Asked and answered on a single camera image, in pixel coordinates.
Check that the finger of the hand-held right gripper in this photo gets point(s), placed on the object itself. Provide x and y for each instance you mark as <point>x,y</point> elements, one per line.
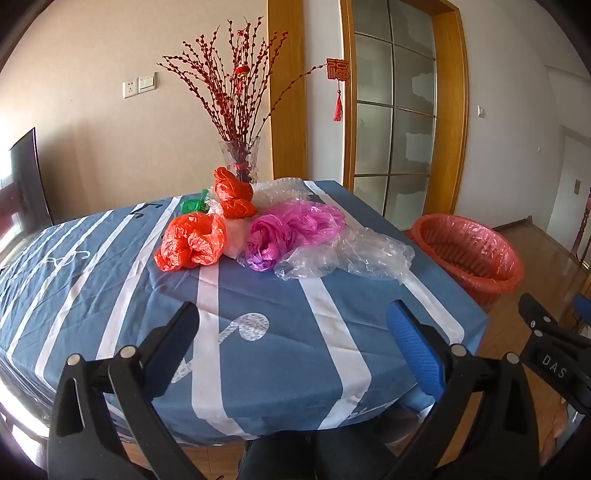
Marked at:
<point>542,321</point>
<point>582,314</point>

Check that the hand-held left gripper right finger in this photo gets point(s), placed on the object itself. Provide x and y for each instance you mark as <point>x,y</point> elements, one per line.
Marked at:
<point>415,346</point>

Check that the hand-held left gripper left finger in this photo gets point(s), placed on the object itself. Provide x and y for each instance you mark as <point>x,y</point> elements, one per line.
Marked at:
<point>173,341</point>

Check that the trash bin with red liner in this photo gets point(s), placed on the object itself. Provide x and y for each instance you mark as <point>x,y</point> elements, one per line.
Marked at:
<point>466,254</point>

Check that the large clear bubble wrap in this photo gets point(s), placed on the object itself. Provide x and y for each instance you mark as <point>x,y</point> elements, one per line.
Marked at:
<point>360,254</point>

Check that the dark green plastic bag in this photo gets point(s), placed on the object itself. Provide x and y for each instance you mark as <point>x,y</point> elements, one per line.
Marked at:
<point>193,204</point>

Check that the blue white striped tablecloth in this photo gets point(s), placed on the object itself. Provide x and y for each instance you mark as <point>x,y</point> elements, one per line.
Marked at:
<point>115,300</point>

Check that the wooden chair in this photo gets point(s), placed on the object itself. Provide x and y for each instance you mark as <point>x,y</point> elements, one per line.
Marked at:
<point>582,221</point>

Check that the large orange plastic bag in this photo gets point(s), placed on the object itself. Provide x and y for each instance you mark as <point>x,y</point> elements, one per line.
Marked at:
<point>189,240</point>

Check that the person's dark pants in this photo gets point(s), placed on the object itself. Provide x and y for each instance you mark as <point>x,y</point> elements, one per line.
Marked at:
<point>323,457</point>

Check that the white black printed plastic bag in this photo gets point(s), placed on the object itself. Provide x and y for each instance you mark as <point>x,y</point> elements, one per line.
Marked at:
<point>212,201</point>

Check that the small orange plastic bag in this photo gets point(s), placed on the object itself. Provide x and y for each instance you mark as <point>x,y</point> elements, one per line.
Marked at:
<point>233,191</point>

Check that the pink purple plastic bag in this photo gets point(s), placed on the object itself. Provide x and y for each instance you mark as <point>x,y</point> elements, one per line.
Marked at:
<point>286,226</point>

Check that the small clear bubble wrap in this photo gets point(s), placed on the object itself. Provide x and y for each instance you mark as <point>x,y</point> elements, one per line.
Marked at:
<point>281,191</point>

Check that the clear glass vase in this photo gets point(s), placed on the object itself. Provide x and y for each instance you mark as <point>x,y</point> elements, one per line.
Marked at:
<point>240,157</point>

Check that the wooden frosted glass door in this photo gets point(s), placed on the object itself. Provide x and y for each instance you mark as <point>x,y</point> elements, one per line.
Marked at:
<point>397,115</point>

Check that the red berry branches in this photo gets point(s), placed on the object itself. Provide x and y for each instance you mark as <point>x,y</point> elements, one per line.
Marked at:
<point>231,101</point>

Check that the small red lantern ornament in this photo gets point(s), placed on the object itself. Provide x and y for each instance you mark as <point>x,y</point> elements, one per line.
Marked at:
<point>242,70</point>

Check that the red knot tassel ornament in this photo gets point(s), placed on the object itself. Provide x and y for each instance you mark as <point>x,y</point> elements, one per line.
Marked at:
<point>338,74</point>

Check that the white wall socket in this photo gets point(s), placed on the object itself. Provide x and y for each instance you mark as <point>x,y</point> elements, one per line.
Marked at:
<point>129,89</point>

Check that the white wall light switch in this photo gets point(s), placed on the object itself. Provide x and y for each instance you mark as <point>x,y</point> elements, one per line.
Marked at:
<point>147,81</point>

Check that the wooden door frame pillar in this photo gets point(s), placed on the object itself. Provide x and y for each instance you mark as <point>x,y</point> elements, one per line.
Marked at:
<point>287,92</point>

